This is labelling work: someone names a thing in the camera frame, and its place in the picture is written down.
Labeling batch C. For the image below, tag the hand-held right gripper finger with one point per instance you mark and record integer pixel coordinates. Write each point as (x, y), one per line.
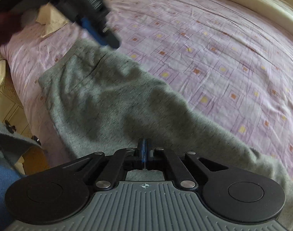
(147, 154)
(142, 154)

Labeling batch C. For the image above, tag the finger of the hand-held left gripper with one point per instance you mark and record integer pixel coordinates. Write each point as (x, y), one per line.
(110, 36)
(92, 30)

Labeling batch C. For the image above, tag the grey speckled pants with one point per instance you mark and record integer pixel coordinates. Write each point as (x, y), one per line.
(100, 105)

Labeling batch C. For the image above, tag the cream pillow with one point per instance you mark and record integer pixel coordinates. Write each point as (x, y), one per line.
(52, 21)

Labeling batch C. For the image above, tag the bed with pink sheet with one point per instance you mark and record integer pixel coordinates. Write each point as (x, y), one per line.
(209, 53)

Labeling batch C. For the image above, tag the cream nightstand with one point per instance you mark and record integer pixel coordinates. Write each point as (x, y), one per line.
(9, 101)

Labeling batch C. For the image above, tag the person's grey sweater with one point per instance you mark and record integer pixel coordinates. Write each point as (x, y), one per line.
(9, 137)

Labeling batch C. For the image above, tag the person's blue jeans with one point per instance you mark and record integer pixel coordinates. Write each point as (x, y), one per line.
(3, 192)

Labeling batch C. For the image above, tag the cream duvet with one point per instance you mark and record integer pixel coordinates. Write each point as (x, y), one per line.
(269, 2)

